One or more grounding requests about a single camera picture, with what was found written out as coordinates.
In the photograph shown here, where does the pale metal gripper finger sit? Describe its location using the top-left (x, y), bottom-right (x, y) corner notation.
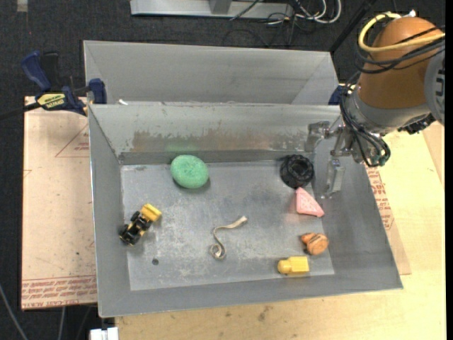
top-left (326, 158), bottom-right (346, 199)
top-left (305, 120), bottom-right (332, 197)

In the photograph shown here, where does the pink triangular toy food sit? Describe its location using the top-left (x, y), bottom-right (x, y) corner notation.
top-left (294, 186), bottom-right (326, 219)

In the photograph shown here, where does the black toy tyre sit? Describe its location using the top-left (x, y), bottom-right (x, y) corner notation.
top-left (279, 154), bottom-right (316, 190)

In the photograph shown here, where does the orange toy food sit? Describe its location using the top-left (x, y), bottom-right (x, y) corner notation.
top-left (300, 232), bottom-right (330, 256)

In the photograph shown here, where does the yellow plastic block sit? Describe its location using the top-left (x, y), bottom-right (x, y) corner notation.
top-left (277, 256), bottom-right (311, 276)

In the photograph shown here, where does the grey metal bin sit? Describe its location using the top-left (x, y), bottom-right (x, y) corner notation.
top-left (83, 40), bottom-right (404, 319)

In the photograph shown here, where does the green oval sponge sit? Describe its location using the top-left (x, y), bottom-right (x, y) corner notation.
top-left (169, 154), bottom-right (210, 190)

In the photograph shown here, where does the yellow and black toy vehicle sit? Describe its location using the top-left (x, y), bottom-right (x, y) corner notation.
top-left (117, 203), bottom-right (163, 247)

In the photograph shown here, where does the brown cardboard board, red print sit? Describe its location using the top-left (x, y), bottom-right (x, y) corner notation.
top-left (21, 96), bottom-right (413, 312)

